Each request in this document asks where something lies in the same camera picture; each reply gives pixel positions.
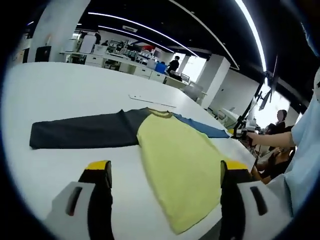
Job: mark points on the black cabinet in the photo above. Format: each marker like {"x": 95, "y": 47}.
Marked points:
{"x": 43, "y": 53}

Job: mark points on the ceiling light strip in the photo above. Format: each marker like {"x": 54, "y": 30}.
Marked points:
{"x": 150, "y": 29}

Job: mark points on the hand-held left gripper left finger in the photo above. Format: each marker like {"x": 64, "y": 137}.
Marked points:
{"x": 100, "y": 207}

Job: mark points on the long white workbench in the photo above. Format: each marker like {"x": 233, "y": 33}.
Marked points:
{"x": 95, "y": 60}

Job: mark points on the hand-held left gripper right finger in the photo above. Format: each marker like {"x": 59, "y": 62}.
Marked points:
{"x": 232, "y": 207}

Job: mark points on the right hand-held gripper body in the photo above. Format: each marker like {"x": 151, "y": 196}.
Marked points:
{"x": 250, "y": 126}

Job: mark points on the yellow blue black garment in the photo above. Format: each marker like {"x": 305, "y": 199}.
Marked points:
{"x": 180, "y": 162}

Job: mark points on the grey mesh office chair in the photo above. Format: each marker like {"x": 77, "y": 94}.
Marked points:
{"x": 197, "y": 91}

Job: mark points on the long curved ceiling light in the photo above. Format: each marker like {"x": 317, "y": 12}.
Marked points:
{"x": 255, "y": 32}

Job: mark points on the person in light blue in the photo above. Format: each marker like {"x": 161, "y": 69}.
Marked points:
{"x": 305, "y": 150}

